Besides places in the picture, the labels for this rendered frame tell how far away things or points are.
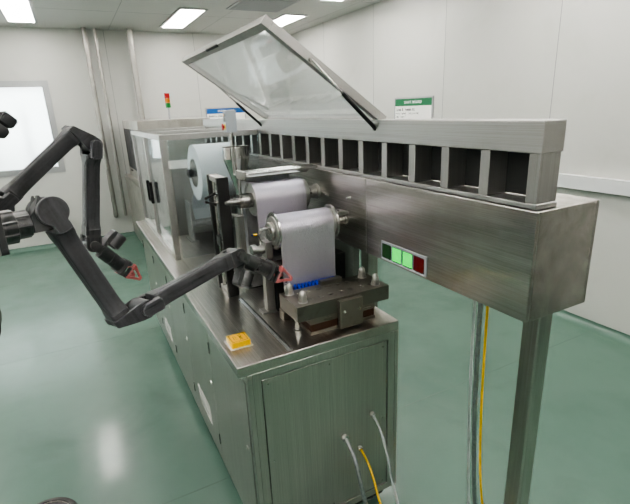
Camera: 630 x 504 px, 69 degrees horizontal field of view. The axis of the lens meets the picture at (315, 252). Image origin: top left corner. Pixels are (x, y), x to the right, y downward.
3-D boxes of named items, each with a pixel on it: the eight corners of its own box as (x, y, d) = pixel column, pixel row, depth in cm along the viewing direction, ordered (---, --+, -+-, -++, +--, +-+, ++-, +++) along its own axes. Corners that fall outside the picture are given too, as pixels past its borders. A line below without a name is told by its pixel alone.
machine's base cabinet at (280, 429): (155, 322, 391) (139, 225, 365) (227, 305, 419) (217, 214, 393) (263, 569, 177) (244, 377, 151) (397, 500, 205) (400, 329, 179)
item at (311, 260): (283, 290, 180) (280, 245, 175) (335, 278, 190) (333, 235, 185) (284, 290, 180) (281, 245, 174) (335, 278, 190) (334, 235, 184)
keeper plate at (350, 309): (338, 327, 172) (337, 300, 168) (360, 320, 176) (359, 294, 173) (341, 329, 170) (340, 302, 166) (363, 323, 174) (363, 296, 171)
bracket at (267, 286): (258, 311, 191) (252, 241, 181) (272, 308, 193) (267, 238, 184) (262, 315, 186) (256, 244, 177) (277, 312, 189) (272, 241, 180)
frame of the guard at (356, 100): (176, 69, 231) (183, 56, 231) (263, 128, 261) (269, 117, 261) (255, 34, 135) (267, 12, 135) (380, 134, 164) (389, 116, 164)
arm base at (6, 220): (-7, 250, 116) (-20, 204, 112) (28, 243, 121) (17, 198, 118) (3, 256, 110) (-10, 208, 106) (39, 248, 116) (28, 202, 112)
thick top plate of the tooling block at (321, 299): (280, 307, 176) (279, 293, 175) (366, 286, 194) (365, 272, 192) (297, 323, 163) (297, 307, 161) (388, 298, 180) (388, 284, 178)
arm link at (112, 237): (79, 242, 180) (88, 246, 175) (98, 219, 184) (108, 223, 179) (102, 258, 189) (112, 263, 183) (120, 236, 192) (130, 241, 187)
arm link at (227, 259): (140, 305, 134) (124, 300, 141) (147, 321, 136) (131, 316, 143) (247, 246, 162) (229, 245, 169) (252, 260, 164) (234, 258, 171)
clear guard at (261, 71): (188, 62, 229) (188, 61, 229) (267, 117, 256) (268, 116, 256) (266, 26, 140) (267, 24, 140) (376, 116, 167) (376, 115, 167)
